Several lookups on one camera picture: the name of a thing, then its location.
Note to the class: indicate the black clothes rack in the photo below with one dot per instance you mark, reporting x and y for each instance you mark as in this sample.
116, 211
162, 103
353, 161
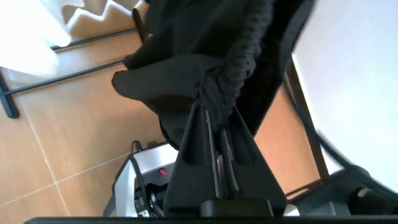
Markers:
9, 105

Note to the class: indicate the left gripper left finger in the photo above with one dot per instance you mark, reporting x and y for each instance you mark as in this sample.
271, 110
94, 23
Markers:
192, 186

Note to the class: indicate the black garment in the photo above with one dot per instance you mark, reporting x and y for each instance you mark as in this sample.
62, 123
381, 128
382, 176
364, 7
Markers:
186, 46

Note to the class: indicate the white garment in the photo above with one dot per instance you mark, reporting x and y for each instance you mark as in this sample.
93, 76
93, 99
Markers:
25, 31

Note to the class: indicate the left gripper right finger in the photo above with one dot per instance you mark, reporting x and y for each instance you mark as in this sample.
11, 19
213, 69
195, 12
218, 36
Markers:
252, 186

